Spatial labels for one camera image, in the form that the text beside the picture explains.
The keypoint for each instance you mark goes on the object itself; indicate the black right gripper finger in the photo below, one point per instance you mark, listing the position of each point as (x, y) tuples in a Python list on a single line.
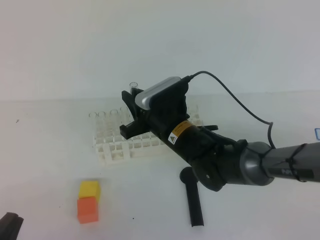
[(135, 128), (129, 100)]

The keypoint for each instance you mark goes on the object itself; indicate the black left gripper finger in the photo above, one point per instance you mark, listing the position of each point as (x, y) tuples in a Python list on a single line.
[(10, 225)]

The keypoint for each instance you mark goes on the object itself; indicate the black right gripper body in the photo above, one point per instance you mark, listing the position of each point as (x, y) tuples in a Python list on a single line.
[(168, 108)]

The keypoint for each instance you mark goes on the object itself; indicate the clear glass test tube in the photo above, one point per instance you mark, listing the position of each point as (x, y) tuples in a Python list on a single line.
[(134, 88)]

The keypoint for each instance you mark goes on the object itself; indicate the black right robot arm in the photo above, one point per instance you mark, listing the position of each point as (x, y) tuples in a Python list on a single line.
[(215, 160)]

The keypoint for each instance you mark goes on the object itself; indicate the clear test tube in rack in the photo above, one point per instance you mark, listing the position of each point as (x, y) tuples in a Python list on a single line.
[(93, 120), (114, 121), (124, 115), (100, 124)]

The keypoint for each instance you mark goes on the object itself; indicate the white plastic test tube rack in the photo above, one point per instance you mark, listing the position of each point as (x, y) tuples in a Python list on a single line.
[(117, 138)]

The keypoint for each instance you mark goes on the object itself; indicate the black scoop tool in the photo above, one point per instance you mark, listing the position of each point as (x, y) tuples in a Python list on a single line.
[(190, 181)]

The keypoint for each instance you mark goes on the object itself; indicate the orange cube block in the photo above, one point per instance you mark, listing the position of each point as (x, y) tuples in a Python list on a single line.
[(87, 210)]

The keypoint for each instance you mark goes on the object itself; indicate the yellow cube block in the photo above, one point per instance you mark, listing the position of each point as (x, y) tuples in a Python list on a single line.
[(90, 188)]

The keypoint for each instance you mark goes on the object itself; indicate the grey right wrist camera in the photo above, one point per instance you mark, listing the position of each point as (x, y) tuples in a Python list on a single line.
[(144, 98)]

